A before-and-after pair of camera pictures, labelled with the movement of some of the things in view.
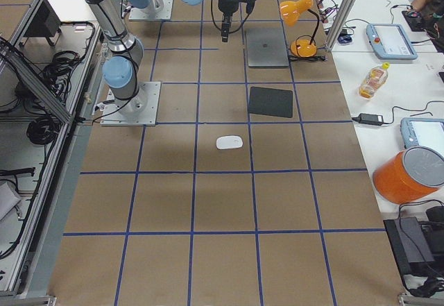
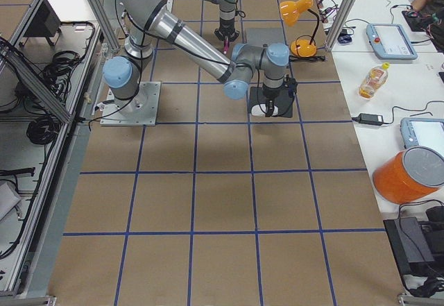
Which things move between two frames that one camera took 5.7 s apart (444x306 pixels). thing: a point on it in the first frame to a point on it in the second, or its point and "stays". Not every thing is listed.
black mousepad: [268, 101] stays
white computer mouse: [229, 141] to [261, 109]
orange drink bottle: [376, 78] stays
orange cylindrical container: [409, 175] stays
